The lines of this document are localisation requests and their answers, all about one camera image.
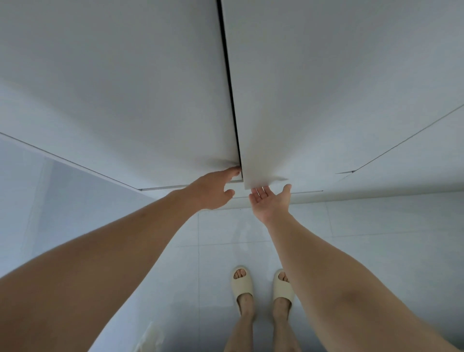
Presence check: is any person's left hand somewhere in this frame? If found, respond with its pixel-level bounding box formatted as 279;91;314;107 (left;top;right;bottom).
183;166;243;212

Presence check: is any person's right hand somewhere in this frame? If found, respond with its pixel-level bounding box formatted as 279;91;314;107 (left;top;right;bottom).
248;184;293;225

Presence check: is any white wardrobe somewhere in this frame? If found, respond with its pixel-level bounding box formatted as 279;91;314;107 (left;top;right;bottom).
0;0;464;211

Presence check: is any person's right forearm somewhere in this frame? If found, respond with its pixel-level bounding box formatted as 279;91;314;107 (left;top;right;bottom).
266;212;461;352

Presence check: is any person's left forearm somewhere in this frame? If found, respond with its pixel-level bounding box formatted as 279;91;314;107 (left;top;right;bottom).
0;188;200;352

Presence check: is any person's right leg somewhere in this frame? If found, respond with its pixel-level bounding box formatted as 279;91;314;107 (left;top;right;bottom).
272;297;302;352

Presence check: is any person's leg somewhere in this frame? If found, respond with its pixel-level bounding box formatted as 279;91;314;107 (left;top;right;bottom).
224;293;256;352
272;297;302;352

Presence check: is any person's left leg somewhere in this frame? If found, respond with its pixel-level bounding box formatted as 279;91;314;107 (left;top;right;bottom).
224;293;256;352

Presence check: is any beige foam slipper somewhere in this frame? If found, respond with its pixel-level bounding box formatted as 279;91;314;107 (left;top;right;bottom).
272;269;296;307
231;266;254;309

